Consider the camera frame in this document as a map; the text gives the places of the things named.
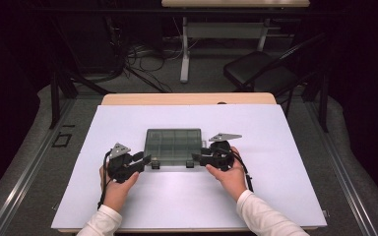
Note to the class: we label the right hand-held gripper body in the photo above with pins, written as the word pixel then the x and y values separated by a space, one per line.
pixel 220 157

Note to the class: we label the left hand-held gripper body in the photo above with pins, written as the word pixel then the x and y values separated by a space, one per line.
pixel 121 165

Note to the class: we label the grey transparent compartment box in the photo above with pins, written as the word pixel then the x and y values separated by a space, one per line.
pixel 174 146

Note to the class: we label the person's right hand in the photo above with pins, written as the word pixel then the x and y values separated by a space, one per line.
pixel 229 180

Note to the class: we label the person's left hand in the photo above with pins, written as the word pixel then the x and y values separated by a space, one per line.
pixel 116 193

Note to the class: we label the white board sheet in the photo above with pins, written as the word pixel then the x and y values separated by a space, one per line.
pixel 193 203

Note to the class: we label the wooden table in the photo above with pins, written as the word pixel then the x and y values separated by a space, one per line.
pixel 177 99

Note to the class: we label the black folding chair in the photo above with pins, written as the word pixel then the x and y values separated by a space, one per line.
pixel 259 70

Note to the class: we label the black metal stand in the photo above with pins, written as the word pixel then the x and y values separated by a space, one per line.
pixel 62 88
pixel 321 98

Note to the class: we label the metal floor rail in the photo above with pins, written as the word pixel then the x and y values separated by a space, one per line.
pixel 344 170
pixel 29 167

